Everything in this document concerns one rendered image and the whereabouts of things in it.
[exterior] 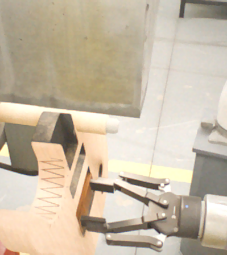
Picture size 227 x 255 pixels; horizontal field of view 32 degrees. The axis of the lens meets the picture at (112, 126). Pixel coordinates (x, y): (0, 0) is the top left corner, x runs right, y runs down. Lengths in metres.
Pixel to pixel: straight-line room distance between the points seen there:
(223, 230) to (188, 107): 2.26
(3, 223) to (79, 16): 0.26
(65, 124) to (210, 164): 0.97
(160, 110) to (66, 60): 2.47
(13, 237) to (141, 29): 0.29
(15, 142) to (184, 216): 0.48
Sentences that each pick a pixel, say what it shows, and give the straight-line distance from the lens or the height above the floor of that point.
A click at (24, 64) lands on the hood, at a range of 0.41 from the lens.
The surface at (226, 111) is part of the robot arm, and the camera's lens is 1.43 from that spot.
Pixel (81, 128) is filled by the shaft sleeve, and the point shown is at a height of 1.25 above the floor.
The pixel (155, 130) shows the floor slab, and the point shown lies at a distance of 2.66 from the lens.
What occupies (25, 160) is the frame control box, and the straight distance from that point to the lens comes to 1.02.
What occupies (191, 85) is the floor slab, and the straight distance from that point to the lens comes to 3.17.
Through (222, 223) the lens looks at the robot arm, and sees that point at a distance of 0.69.
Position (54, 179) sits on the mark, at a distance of 0.60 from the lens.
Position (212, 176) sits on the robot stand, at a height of 0.57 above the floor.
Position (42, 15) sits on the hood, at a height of 1.49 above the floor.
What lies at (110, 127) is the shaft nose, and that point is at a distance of 0.61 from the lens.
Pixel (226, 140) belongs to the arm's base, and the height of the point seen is 0.72.
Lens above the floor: 1.63
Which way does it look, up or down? 38 degrees down
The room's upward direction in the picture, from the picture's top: straight up
